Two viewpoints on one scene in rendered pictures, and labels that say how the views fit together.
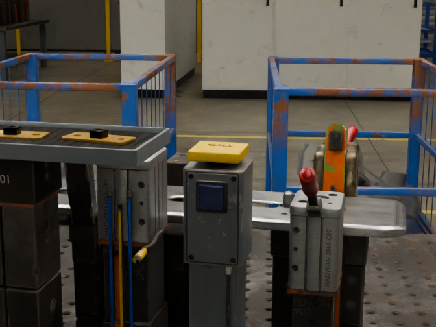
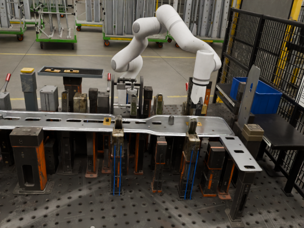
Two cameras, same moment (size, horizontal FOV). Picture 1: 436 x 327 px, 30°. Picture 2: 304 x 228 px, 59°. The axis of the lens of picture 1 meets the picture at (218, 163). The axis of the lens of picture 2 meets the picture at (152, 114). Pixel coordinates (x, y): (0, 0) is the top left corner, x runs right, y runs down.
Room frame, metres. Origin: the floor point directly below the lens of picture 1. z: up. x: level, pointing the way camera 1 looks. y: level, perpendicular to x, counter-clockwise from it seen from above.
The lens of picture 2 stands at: (2.61, 0.20, 1.65)
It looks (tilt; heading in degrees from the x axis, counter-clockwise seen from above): 25 degrees down; 161
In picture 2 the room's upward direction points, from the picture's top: 5 degrees clockwise
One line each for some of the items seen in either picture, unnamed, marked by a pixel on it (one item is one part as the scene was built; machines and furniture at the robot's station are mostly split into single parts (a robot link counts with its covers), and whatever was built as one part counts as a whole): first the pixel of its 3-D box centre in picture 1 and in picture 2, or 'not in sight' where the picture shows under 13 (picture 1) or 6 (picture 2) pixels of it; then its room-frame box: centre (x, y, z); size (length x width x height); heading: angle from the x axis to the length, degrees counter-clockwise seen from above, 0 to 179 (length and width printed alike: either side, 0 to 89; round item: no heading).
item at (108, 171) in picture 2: not in sight; (107, 145); (1.33, 0.41, 0.84); 0.13 x 0.05 x 0.29; 168
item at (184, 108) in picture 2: not in sight; (184, 129); (1.28, 0.90, 0.88); 0.07 x 0.06 x 0.35; 168
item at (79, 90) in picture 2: (18, 318); (73, 106); (0.96, 0.25, 0.92); 0.10 x 0.08 x 0.45; 78
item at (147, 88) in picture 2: not in sight; (145, 119); (1.18, 0.67, 0.91); 0.07 x 0.05 x 0.42; 168
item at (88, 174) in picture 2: not in sight; (92, 146); (1.33, 0.33, 0.84); 0.17 x 0.06 x 0.29; 168
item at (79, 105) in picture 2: not in sight; (81, 125); (1.15, 0.28, 0.89); 0.13 x 0.11 x 0.38; 168
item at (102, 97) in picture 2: not in sight; (103, 122); (1.14, 0.42, 0.89); 0.13 x 0.11 x 0.38; 168
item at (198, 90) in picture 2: not in sight; (198, 91); (1.44, 0.86, 1.19); 0.10 x 0.07 x 0.11; 168
